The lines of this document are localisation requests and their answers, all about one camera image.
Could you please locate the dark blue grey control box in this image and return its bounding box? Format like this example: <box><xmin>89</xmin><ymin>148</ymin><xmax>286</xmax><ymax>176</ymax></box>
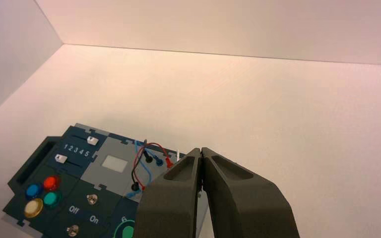
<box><xmin>2</xmin><ymin>123</ymin><xmax>211</xmax><ymax>238</ymax></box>

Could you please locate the black jumper cable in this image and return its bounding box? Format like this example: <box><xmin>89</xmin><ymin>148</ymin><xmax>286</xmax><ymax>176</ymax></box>
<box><xmin>130</xmin><ymin>139</ymin><xmax>154</xmax><ymax>192</ymax></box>

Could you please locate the blue jumper cable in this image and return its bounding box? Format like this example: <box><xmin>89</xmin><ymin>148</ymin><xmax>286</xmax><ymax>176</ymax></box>
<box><xmin>125</xmin><ymin>140</ymin><xmax>165</xmax><ymax>199</ymax></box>

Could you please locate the teal push button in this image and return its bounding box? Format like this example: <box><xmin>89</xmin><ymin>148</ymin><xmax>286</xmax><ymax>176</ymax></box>
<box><xmin>43</xmin><ymin>191</ymin><xmax>63</xmax><ymax>208</ymax></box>

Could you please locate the small white display panel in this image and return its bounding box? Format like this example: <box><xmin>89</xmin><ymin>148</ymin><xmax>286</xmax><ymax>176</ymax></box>
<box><xmin>102</xmin><ymin>155</ymin><xmax>128</xmax><ymax>173</ymax></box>

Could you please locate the blue push button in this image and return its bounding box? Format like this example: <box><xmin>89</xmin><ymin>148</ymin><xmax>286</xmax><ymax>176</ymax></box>
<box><xmin>24</xmin><ymin>183</ymin><xmax>43</xmax><ymax>200</ymax></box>

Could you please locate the yellow push button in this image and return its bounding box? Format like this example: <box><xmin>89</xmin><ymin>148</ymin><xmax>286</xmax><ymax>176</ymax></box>
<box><xmin>23</xmin><ymin>198</ymin><xmax>44</xmax><ymax>219</ymax></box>

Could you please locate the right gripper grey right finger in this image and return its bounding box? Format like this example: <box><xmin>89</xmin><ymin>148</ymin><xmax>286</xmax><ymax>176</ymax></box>
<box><xmin>201</xmin><ymin>147</ymin><xmax>301</xmax><ymax>238</ymax></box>

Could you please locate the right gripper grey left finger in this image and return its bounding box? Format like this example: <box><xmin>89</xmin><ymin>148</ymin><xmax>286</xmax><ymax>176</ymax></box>
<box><xmin>133</xmin><ymin>147</ymin><xmax>202</xmax><ymax>238</ymax></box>

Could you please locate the red push button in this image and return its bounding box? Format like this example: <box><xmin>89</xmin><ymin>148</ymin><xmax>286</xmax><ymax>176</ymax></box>
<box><xmin>42</xmin><ymin>176</ymin><xmax>62</xmax><ymax>192</ymax></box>

